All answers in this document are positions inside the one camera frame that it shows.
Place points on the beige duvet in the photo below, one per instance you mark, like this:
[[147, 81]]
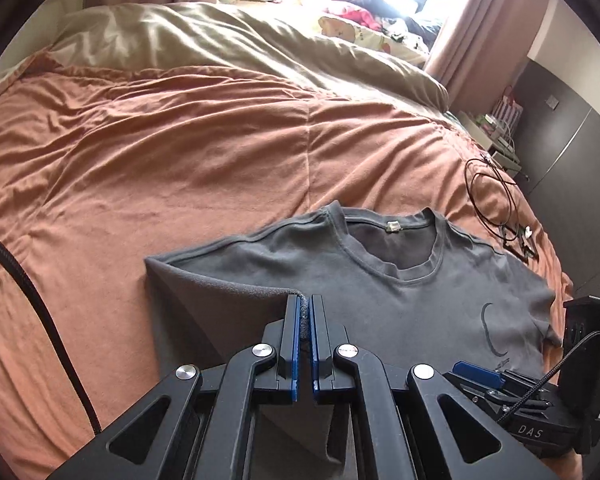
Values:
[[230, 40]]

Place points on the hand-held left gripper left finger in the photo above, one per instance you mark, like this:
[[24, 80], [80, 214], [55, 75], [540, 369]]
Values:
[[292, 350]]

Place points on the orange fleece blanket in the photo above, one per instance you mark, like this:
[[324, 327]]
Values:
[[180, 160]]

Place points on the cartoon print pillow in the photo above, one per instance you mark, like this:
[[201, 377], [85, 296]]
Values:
[[360, 35]]

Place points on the dark wardrobe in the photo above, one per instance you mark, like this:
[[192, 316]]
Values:
[[570, 160]]

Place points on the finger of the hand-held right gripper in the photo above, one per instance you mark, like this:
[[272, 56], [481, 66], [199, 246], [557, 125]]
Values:
[[510, 401], [475, 372]]

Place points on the grey t-shirt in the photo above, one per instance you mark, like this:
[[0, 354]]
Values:
[[380, 310]]

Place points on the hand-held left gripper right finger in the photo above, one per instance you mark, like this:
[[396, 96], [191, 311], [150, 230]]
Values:
[[318, 350]]

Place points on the white nightstand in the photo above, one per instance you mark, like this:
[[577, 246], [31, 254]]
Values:
[[480, 130]]

